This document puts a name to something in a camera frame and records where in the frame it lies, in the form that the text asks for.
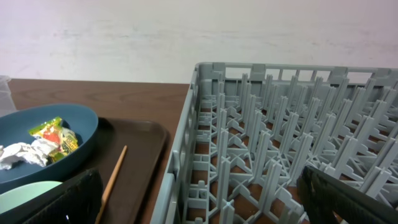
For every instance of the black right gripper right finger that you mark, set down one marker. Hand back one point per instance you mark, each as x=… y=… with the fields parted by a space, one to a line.
x=323 y=197

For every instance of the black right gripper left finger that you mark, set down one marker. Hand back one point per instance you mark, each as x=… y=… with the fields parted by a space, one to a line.
x=77 y=200

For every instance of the white tissue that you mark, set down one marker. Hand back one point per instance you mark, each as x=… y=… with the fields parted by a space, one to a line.
x=36 y=153

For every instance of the mint green bowl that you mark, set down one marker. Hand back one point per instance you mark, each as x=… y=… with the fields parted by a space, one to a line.
x=17 y=196

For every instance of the yellow green snack wrapper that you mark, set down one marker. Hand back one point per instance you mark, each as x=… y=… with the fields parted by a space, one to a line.
x=54 y=140

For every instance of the grey dishwasher rack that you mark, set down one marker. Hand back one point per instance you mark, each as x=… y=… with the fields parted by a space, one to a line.
x=247 y=130

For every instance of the brown plastic tray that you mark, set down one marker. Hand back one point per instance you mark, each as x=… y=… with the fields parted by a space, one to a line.
x=132 y=197

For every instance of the wooden chopstick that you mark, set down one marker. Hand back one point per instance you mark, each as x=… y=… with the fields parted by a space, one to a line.
x=110 y=184

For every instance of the dark blue plate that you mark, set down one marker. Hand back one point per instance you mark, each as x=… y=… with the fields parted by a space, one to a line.
x=15 y=128

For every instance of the clear plastic bin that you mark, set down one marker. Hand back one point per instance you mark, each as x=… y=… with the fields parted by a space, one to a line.
x=7 y=105

